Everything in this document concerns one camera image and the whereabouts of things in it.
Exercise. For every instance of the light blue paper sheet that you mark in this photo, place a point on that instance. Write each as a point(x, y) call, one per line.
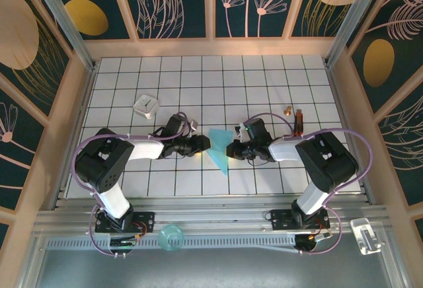
point(218, 142)

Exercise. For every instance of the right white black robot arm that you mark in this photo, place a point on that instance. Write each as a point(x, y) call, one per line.
point(284, 149)

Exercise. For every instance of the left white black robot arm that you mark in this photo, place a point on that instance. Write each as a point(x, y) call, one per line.
point(145, 149)

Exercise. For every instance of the white square clock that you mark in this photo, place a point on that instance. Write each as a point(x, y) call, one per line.
point(146, 105)

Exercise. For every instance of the small brass knob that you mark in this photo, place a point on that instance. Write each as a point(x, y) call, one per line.
point(287, 111)

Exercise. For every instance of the clear acrylic holder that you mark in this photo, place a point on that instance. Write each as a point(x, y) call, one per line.
point(367, 235)

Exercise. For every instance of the aluminium frame rail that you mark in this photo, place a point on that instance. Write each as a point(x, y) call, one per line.
point(215, 217)

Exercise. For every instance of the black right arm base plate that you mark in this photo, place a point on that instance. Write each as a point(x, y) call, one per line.
point(281, 220)

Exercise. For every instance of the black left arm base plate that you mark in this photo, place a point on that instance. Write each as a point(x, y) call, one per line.
point(147, 222)

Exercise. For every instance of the aluminium table side rail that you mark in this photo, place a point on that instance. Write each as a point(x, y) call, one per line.
point(341, 103)
point(83, 103)

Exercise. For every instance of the aluminium corner post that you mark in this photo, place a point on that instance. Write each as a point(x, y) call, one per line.
point(57, 10)
point(360, 10)

